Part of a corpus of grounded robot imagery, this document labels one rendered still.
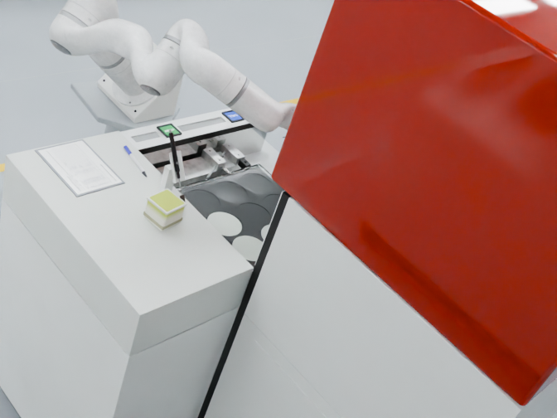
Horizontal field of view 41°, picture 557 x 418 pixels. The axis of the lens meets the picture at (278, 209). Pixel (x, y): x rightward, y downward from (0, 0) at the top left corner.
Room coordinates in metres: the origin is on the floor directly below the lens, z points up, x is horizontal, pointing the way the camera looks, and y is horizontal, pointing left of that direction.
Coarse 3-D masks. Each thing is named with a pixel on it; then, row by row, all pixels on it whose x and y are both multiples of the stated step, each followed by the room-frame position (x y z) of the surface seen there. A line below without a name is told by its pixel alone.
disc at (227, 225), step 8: (208, 216) 1.63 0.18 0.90; (216, 216) 1.65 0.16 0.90; (224, 216) 1.66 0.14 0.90; (232, 216) 1.67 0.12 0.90; (216, 224) 1.62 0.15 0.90; (224, 224) 1.63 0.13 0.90; (232, 224) 1.64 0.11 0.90; (240, 224) 1.66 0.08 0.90; (224, 232) 1.59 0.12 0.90; (232, 232) 1.61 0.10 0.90
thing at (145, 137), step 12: (180, 120) 1.96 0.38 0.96; (192, 120) 1.98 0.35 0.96; (204, 120) 2.01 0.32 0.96; (216, 120) 2.04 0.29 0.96; (228, 120) 2.06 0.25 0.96; (120, 132) 1.78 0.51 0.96; (132, 132) 1.80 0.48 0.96; (144, 132) 1.83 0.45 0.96; (156, 132) 1.85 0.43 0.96; (192, 132) 1.92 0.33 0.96; (204, 132) 1.94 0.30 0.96; (144, 144) 1.77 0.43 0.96; (156, 144) 1.79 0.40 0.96
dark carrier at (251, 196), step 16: (240, 176) 1.88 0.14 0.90; (256, 176) 1.91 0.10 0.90; (192, 192) 1.71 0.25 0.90; (208, 192) 1.74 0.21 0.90; (224, 192) 1.77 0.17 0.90; (240, 192) 1.80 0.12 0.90; (256, 192) 1.83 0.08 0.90; (272, 192) 1.85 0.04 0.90; (208, 208) 1.67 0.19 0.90; (224, 208) 1.70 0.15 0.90; (240, 208) 1.73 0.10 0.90; (256, 208) 1.75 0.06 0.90; (272, 208) 1.78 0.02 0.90; (256, 224) 1.68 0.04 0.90
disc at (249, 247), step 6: (234, 240) 1.58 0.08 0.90; (240, 240) 1.59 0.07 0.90; (246, 240) 1.60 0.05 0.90; (252, 240) 1.61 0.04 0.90; (258, 240) 1.62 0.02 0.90; (234, 246) 1.55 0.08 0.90; (240, 246) 1.56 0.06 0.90; (246, 246) 1.57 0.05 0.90; (252, 246) 1.58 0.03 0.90; (258, 246) 1.59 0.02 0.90; (240, 252) 1.54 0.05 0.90; (246, 252) 1.55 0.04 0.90; (252, 252) 1.56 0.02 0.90; (258, 252) 1.57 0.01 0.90; (246, 258) 1.53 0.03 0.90; (252, 258) 1.53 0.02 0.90
